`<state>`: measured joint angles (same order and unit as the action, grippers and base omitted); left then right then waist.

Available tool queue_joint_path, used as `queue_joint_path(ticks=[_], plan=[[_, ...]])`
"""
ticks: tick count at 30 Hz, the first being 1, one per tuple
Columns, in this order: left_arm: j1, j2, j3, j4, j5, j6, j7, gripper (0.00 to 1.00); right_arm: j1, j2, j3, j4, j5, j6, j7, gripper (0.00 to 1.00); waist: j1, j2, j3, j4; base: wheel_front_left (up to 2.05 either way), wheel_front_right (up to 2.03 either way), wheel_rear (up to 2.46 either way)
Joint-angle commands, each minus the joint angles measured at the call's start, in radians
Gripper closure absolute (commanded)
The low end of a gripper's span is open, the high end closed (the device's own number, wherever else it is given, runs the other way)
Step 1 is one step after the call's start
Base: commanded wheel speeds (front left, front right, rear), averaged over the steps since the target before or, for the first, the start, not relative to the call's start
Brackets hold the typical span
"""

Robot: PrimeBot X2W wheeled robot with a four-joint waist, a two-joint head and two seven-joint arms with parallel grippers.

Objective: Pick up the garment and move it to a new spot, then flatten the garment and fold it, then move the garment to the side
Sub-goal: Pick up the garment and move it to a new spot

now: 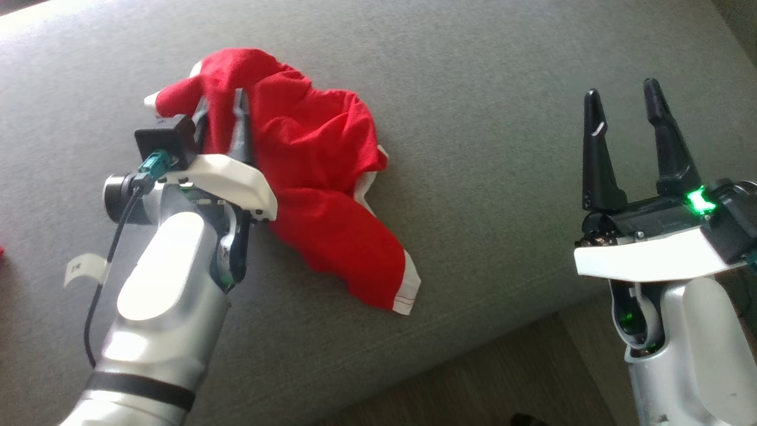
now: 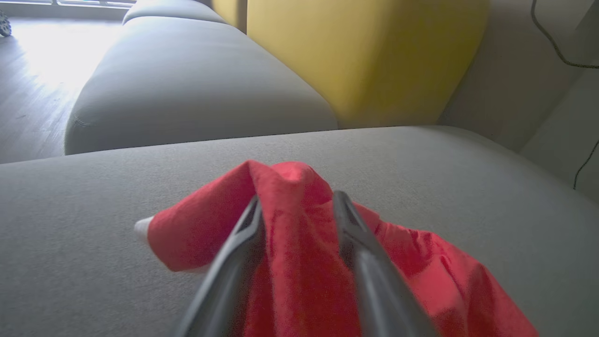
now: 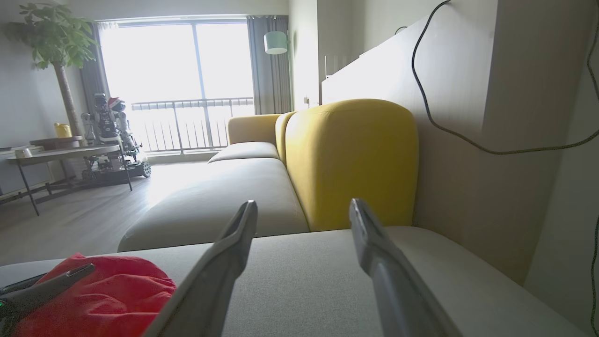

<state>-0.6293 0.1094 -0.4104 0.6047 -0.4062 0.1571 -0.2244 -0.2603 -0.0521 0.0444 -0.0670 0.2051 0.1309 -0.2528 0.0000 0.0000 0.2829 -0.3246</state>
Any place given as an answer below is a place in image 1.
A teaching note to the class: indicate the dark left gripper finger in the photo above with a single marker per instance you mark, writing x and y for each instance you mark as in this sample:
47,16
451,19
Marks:
242,133
201,127

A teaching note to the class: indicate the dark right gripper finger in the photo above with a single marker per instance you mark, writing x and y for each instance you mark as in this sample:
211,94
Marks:
597,165
668,142

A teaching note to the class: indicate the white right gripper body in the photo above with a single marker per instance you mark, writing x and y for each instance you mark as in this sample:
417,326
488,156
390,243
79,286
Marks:
644,254

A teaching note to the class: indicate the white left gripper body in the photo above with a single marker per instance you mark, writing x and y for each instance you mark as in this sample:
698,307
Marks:
236,180

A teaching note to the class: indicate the red shorts with white stripe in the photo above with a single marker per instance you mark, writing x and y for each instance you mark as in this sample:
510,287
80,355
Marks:
307,165

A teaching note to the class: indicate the grey sofa seat cushion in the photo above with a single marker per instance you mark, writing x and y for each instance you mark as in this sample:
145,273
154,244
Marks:
485,118

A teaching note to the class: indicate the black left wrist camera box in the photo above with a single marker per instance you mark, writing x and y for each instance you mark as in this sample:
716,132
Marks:
165,142

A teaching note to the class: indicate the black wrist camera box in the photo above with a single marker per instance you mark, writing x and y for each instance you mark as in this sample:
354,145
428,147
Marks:
165,142
733,219

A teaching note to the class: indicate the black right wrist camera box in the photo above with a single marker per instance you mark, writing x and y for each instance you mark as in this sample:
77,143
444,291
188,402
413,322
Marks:
733,219

